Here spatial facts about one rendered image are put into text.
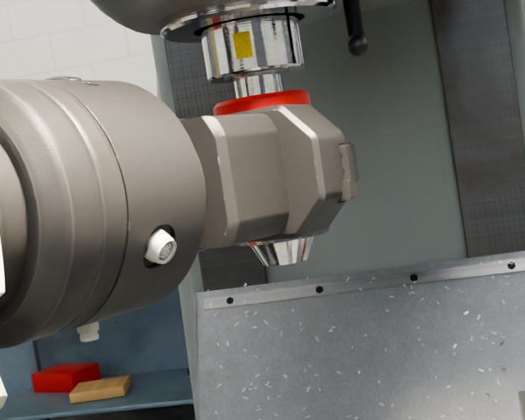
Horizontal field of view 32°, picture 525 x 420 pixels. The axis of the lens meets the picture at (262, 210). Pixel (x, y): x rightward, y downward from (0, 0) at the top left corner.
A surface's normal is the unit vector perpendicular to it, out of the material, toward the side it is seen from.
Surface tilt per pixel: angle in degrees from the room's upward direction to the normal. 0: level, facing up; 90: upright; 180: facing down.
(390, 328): 63
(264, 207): 90
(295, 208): 89
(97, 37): 90
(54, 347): 90
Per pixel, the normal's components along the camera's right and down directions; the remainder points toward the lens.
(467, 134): -0.19, 0.08
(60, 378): -0.51, 0.12
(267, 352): -0.25, -0.35
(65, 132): 0.64, -0.58
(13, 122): -0.01, -0.41
